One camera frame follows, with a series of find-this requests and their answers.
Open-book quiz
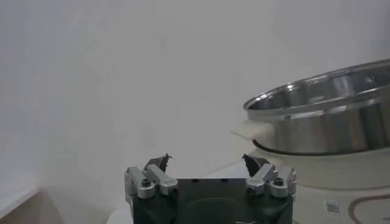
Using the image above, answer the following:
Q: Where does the cream electric cooker base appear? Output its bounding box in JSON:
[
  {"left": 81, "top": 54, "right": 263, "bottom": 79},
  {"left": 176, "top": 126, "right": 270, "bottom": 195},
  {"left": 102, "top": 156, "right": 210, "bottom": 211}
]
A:
[{"left": 249, "top": 148, "right": 390, "bottom": 224}]

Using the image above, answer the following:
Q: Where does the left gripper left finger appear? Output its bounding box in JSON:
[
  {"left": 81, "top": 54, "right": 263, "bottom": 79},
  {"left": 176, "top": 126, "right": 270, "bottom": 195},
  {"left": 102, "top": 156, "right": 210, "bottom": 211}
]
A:
[{"left": 124, "top": 153, "right": 179, "bottom": 200}]

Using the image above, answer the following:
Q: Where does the white side table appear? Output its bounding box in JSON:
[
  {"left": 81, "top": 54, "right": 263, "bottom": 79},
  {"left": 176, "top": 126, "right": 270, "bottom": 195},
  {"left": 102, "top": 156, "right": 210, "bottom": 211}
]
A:
[{"left": 0, "top": 182, "right": 40, "bottom": 220}]

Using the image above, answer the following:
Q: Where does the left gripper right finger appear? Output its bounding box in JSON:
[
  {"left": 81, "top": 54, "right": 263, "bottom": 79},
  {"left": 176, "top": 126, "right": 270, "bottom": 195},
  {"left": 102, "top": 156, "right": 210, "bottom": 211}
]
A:
[{"left": 242, "top": 153, "right": 298, "bottom": 198}]

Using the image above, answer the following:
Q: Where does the stainless steel steamer basket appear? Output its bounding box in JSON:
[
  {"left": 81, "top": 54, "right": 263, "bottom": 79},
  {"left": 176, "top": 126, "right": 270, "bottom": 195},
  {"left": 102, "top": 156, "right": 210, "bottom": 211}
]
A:
[{"left": 231, "top": 59, "right": 390, "bottom": 156}]

